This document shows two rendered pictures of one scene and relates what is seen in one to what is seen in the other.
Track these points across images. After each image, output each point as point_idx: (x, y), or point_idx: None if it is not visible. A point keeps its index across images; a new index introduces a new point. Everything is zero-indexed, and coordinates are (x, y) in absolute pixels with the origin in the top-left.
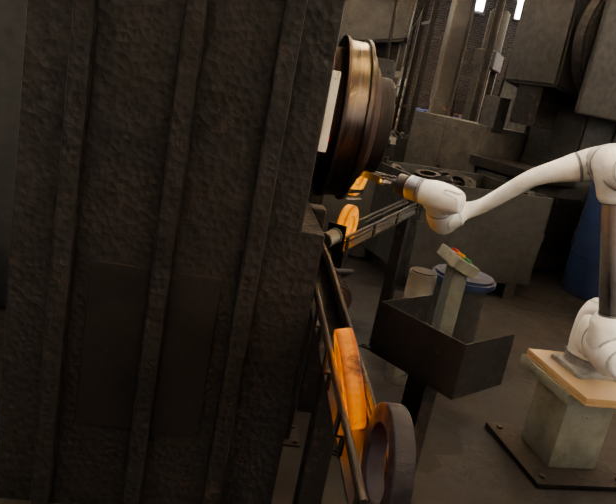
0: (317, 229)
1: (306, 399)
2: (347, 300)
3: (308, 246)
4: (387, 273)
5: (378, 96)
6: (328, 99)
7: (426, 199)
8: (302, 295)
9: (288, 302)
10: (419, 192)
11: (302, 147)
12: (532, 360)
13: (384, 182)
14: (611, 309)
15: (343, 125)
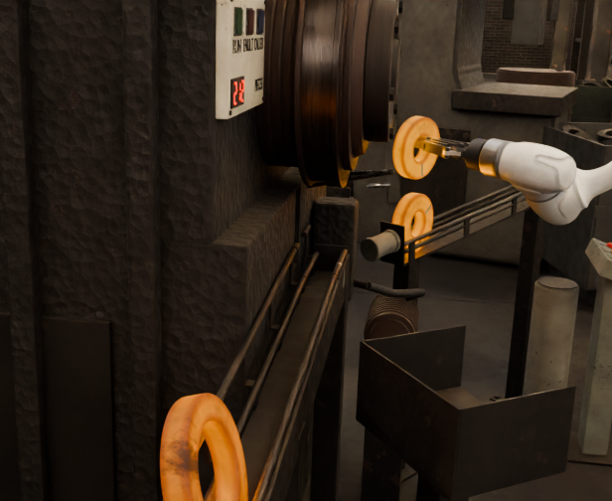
0: (245, 237)
1: (371, 485)
2: None
3: (225, 264)
4: (519, 289)
5: (360, 24)
6: (217, 38)
7: (511, 173)
8: (229, 339)
9: (211, 351)
10: (500, 163)
11: (190, 115)
12: None
13: (449, 154)
14: None
15: (298, 76)
